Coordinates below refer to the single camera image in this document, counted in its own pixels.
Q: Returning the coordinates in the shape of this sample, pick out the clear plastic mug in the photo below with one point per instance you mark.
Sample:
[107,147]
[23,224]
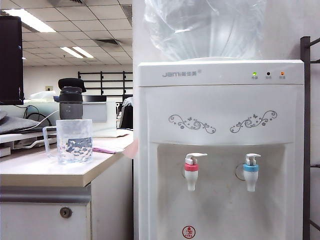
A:
[75,142]

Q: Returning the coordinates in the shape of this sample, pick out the pink paper sheet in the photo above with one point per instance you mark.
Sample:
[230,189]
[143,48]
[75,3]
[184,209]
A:
[105,149]

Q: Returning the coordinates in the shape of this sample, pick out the dark metal rack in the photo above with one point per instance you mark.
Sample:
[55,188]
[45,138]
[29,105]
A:
[305,100]

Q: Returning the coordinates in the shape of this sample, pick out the white desk tray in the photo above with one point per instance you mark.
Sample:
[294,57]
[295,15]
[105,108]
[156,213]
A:
[17,141]

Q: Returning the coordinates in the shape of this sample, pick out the black background shelving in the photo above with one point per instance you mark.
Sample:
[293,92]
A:
[102,73]

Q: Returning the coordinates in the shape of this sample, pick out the white water dispenser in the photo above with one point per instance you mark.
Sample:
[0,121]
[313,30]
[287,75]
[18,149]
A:
[220,100]

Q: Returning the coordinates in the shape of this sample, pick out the black jacket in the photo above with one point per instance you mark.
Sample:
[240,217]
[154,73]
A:
[127,117]

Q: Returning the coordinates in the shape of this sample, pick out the white desk drawer cabinet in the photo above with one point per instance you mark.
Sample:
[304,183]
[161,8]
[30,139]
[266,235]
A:
[37,222]

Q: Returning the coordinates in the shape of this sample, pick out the long ceiling light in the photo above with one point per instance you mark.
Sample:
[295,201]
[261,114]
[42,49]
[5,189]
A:
[31,21]
[77,52]

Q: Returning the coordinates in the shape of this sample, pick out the frosted glass partition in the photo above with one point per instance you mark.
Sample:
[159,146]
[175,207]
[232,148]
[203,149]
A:
[100,125]

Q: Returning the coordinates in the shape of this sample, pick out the black background monitor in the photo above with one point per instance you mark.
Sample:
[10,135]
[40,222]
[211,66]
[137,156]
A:
[95,98]

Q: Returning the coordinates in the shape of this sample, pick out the ceiling air vent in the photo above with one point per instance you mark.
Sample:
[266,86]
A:
[107,42]

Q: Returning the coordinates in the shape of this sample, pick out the grey sports bottle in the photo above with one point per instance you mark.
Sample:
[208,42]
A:
[70,105]

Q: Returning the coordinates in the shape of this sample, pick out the grey cushion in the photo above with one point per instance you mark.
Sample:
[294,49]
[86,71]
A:
[17,123]

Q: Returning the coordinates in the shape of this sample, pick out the bagged water jug red label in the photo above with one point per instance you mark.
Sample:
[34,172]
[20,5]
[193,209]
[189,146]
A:
[202,30]

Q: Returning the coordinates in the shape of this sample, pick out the red collar water tap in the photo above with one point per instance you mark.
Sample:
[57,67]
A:
[192,172]

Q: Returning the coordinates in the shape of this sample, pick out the black cap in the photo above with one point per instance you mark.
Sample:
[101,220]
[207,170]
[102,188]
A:
[72,82]

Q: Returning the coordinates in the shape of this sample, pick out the blue collar water tap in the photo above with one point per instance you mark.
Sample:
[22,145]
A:
[250,175]

